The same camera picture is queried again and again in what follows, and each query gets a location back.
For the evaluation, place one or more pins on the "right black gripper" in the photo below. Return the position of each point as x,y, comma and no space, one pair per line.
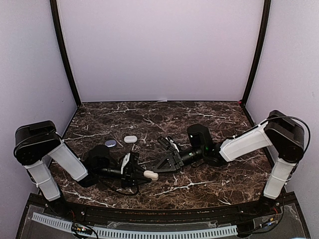
174,160

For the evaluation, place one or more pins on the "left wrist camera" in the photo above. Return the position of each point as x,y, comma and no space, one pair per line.
125,161

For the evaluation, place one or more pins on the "white oval charging case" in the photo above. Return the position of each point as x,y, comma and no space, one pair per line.
130,139

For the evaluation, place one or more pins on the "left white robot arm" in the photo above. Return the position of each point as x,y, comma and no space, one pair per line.
33,142

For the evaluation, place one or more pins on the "black front rail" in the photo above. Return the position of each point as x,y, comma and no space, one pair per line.
230,213

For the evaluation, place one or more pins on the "purple round charging case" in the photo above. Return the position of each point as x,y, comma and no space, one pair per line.
111,143

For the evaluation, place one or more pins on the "beige square charging case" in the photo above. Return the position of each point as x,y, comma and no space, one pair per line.
151,175

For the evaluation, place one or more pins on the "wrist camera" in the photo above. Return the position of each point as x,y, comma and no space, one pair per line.
168,144
125,161

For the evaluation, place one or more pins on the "left black frame post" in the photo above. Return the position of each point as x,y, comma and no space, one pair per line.
63,51

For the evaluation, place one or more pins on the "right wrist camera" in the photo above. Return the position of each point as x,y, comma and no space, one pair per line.
168,144

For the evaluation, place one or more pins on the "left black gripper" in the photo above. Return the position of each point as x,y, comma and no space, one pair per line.
130,174

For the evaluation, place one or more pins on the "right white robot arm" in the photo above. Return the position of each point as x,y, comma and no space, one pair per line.
285,133

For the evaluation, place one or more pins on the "black frame post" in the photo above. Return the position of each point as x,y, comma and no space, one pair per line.
258,52
63,51

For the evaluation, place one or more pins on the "right black frame post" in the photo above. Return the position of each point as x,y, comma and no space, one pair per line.
258,52

